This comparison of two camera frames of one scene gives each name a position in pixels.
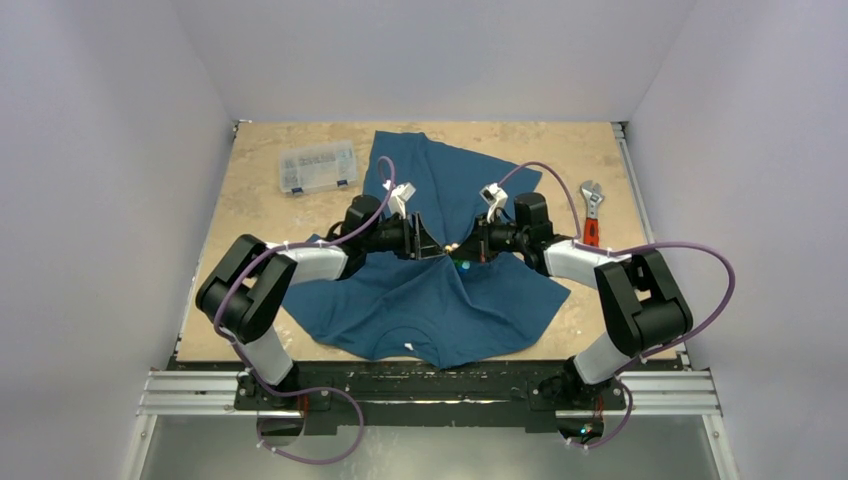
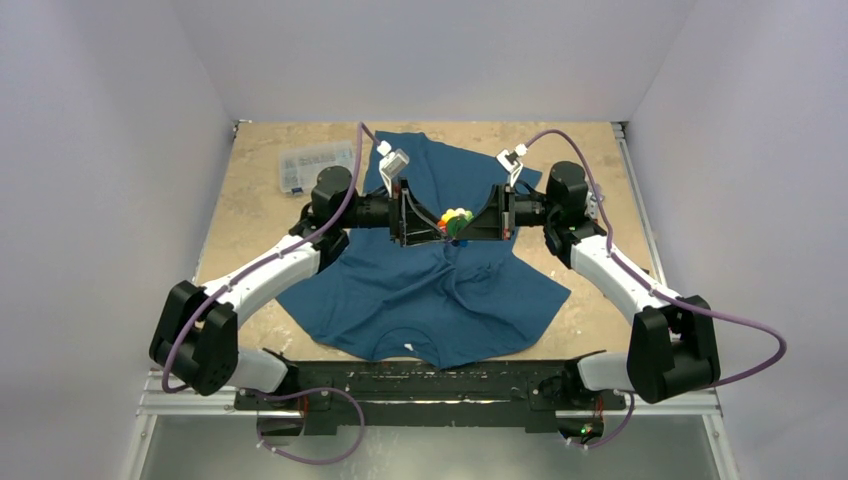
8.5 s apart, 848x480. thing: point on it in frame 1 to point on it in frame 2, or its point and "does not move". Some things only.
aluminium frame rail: x=640 y=394 does not move
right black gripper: x=482 y=237 to x=503 y=212
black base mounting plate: x=432 y=396 does not move
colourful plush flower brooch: x=450 y=249 to x=452 y=222
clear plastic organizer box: x=317 y=167 does not move
